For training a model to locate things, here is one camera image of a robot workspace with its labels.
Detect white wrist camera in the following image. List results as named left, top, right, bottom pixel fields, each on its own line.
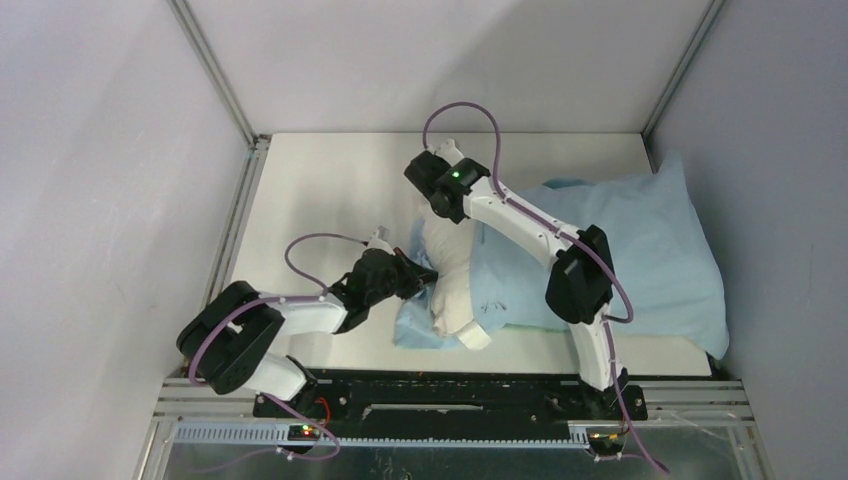
left=365, top=226, right=394, bottom=255
left=426, top=138, right=465, bottom=166

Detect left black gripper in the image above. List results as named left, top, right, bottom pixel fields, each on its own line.
left=366, top=247, right=440, bottom=307

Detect light blue pillowcase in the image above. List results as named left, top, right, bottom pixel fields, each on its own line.
left=394, top=157, right=730, bottom=358

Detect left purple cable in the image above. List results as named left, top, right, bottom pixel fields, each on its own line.
left=187, top=231, right=386, bottom=462

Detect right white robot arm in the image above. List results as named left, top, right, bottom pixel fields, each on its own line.
left=404, top=147, right=634, bottom=418

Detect purple cable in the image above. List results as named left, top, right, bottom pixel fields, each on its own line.
left=187, top=231, right=386, bottom=462
left=422, top=101, right=670, bottom=476

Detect white pillow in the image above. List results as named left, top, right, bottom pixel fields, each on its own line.
left=420, top=205, right=491, bottom=351

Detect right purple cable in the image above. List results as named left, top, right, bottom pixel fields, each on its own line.
left=422, top=101, right=670, bottom=476

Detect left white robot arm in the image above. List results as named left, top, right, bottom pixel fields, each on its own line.
left=176, top=248, right=439, bottom=417

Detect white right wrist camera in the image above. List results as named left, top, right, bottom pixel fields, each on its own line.
left=426, top=138, right=465, bottom=166

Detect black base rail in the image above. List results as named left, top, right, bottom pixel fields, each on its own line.
left=293, top=370, right=648, bottom=442

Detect aluminium frame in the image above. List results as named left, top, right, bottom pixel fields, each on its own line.
left=136, top=133, right=771, bottom=479

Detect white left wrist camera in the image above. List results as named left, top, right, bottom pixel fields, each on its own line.
left=365, top=226, right=394, bottom=255

